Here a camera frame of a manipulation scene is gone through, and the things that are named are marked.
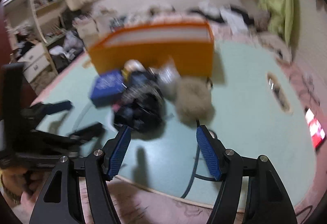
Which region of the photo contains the blue rectangular case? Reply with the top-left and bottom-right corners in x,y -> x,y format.
89,69 -> 126,107

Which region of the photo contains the black lace fabric pouch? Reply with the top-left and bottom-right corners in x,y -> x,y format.
113,71 -> 165,133

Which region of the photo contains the beige fur pompom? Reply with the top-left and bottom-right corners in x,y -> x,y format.
175,77 -> 215,125

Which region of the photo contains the white drawer cabinet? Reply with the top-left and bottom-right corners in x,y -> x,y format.
18,43 -> 58,83

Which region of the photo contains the smartphone with lit screen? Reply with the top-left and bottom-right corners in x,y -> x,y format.
305,107 -> 326,150

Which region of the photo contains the clear plastic bag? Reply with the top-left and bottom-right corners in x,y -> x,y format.
149,58 -> 181,93

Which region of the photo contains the orange cardboard box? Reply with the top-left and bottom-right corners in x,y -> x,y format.
87,22 -> 214,77

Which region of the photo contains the pile of clothes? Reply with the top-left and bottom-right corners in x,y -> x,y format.
187,0 -> 271,34

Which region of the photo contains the black cable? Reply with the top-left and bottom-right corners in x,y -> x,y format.
179,117 -> 218,199

